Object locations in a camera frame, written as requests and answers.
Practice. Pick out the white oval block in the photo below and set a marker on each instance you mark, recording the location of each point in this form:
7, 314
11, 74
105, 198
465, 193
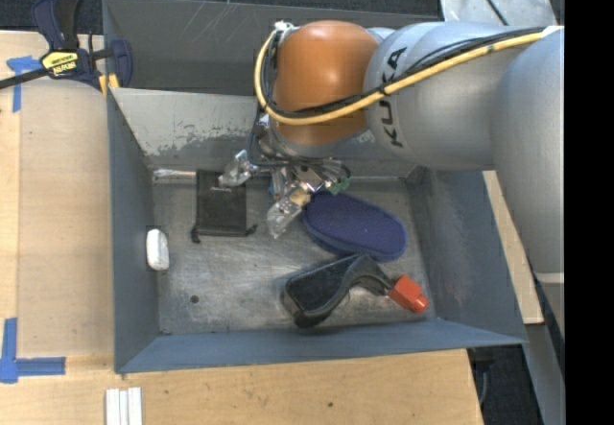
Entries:
157, 249

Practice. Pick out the black tool with red cap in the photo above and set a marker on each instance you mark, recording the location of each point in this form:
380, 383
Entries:
319, 291

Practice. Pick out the blue oval sponge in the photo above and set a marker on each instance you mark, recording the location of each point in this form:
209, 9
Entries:
357, 229

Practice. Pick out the pale wood board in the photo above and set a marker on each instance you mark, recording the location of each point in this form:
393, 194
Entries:
62, 221

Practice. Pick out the black flat cloth pouch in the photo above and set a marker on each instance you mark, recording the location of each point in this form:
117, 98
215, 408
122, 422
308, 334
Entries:
221, 209

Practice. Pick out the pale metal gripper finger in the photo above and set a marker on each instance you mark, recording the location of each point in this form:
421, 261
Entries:
238, 171
283, 217

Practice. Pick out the grey metal bin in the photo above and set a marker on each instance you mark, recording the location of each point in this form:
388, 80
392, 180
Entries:
230, 279

